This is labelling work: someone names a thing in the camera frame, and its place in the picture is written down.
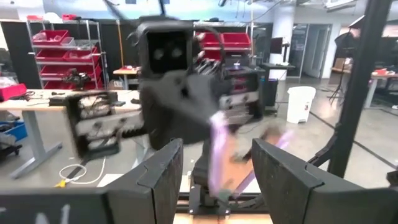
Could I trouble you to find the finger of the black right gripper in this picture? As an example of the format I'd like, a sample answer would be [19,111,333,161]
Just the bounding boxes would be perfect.
[161,119,215,147]
[189,74,233,121]

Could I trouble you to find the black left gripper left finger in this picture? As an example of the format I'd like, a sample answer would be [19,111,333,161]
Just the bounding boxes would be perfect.
[102,138,184,224]

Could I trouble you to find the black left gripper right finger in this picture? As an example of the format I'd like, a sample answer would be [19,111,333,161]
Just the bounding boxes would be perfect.
[251,139,357,224]

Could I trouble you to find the purple staple remover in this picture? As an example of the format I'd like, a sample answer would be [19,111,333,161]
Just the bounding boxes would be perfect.
[207,110,295,200]

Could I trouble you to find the black equipment rack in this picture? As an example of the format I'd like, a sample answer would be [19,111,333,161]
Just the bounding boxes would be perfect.
[217,58,265,122]
[65,91,144,156]

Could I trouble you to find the small wooden table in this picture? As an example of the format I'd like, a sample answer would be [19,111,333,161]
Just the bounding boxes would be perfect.
[113,67,141,91]

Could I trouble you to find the red bin shelf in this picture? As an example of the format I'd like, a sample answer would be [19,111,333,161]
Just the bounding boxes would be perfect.
[194,30,252,62]
[26,18,108,91]

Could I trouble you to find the white trash can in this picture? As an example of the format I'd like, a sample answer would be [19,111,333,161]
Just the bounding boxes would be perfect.
[285,86,317,124]

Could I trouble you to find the black desktop device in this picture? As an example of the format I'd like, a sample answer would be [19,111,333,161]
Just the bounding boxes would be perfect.
[63,68,91,90]

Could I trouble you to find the black power strip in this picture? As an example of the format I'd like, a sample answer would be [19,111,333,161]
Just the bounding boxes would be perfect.
[48,96,68,106]

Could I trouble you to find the wooden desk grey legs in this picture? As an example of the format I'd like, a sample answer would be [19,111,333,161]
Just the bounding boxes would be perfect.
[0,88,142,180]

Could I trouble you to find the black tripod light stand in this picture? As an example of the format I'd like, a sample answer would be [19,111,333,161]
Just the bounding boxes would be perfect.
[328,30,355,105]

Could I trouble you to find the blue storage bin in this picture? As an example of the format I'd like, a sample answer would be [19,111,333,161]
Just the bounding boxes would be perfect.
[0,120,29,142]

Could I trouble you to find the red box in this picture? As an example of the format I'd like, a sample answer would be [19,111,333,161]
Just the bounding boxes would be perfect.
[0,83,27,102]

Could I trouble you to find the white cable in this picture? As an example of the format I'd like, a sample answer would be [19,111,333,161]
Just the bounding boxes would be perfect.
[58,157,106,186]

